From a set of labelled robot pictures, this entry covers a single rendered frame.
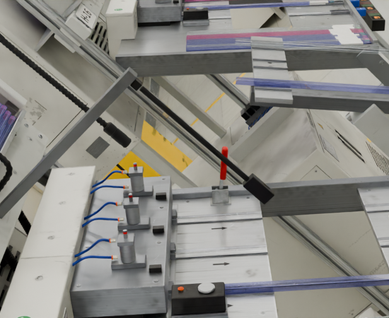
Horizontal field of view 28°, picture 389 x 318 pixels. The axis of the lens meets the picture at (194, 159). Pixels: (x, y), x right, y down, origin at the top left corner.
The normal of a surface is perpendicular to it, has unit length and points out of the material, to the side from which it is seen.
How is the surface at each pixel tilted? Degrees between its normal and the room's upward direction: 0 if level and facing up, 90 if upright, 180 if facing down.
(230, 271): 43
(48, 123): 90
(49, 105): 90
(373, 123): 90
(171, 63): 90
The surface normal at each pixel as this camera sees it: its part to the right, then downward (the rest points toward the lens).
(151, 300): 0.00, 0.44
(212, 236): -0.07, -0.90
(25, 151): 0.69, -0.65
